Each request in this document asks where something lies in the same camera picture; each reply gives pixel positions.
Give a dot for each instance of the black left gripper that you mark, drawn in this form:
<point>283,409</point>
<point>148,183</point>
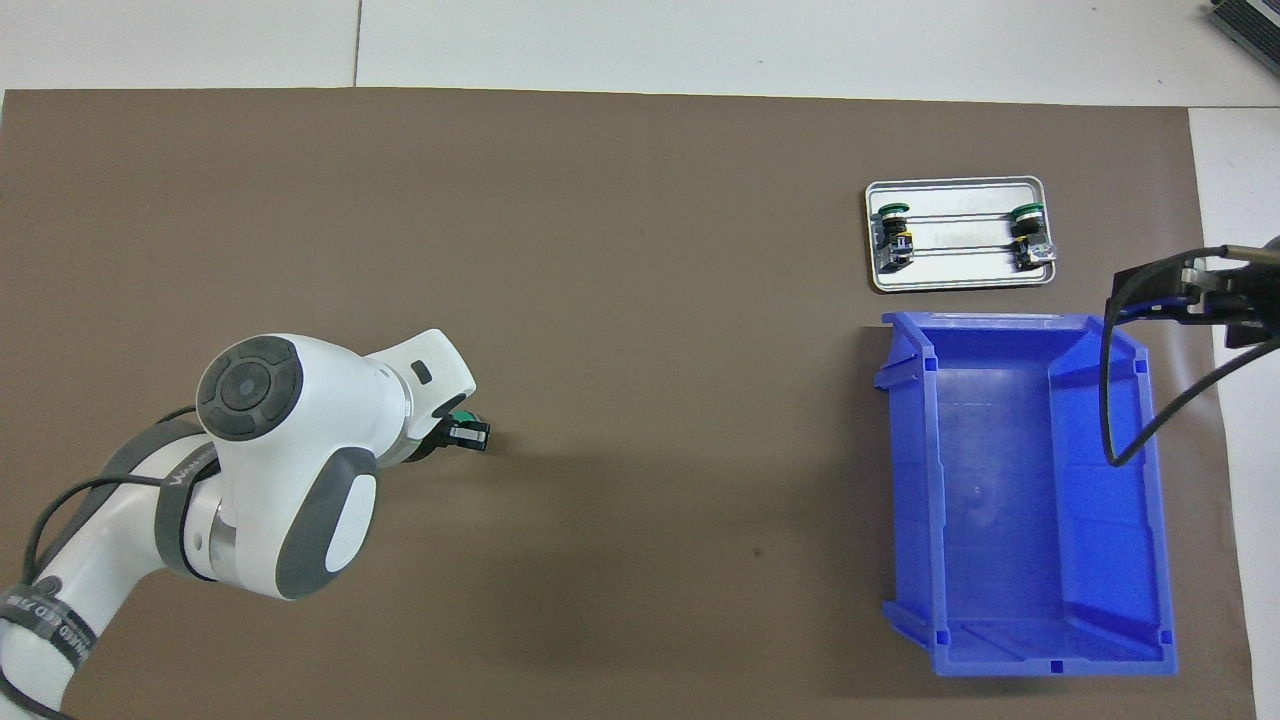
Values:
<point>428,445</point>

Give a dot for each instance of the green push button switch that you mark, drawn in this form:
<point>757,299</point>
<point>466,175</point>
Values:
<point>468,435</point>
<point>893,240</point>
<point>1030,240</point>

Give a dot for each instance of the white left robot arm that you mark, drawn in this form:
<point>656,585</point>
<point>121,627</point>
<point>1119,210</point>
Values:
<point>280,450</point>

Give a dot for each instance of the silver metal tray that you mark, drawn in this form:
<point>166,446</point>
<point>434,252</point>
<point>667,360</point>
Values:
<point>960,275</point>

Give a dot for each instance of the blue plastic bin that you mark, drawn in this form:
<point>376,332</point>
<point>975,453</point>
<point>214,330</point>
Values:
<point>1000,550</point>

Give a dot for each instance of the dark grey ribbed device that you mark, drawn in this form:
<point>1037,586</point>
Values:
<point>1250,25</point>

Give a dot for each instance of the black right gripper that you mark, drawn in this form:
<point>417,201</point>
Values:
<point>1258,300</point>

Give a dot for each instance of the brown table mat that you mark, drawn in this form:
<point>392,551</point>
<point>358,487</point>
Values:
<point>600,250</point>

